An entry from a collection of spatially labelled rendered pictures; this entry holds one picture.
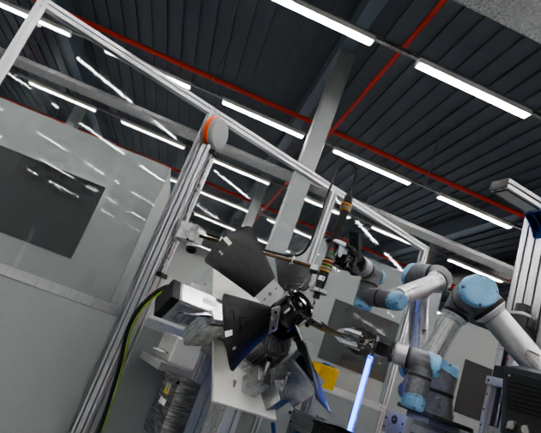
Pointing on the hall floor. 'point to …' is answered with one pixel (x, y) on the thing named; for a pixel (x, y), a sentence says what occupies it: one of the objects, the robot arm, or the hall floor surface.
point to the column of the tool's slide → (92, 414)
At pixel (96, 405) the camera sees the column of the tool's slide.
